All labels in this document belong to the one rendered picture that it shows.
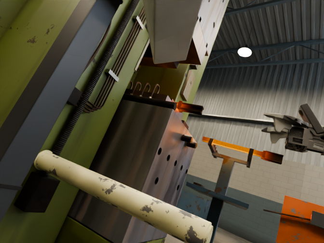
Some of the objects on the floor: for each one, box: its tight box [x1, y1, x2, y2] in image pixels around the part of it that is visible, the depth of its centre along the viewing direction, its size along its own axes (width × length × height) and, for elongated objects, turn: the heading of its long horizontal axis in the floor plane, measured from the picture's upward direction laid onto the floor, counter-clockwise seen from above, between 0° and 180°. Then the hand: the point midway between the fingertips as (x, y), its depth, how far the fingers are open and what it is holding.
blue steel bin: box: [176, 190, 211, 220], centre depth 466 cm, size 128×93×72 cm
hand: (262, 120), depth 74 cm, fingers open, 14 cm apart
